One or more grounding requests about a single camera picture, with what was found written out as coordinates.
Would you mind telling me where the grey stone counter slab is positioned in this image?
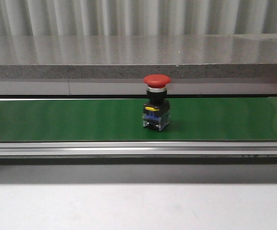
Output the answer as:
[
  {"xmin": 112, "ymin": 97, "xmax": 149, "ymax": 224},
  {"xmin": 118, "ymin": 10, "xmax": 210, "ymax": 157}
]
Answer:
[{"xmin": 0, "ymin": 34, "xmax": 277, "ymax": 97}]

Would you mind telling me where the green conveyor belt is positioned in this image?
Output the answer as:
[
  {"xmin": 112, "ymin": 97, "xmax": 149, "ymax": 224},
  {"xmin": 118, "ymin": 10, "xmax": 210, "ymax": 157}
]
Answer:
[{"xmin": 0, "ymin": 97, "xmax": 277, "ymax": 142}]

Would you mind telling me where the white pleated curtain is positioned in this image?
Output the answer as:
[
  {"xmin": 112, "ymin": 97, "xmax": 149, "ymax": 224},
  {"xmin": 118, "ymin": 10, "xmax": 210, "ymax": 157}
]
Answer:
[{"xmin": 0, "ymin": 0, "xmax": 277, "ymax": 36}]

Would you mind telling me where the aluminium conveyor front rail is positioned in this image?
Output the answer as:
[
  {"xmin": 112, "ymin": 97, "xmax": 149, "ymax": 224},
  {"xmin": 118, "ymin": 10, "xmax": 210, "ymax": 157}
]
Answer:
[{"xmin": 0, "ymin": 141, "xmax": 277, "ymax": 164}]

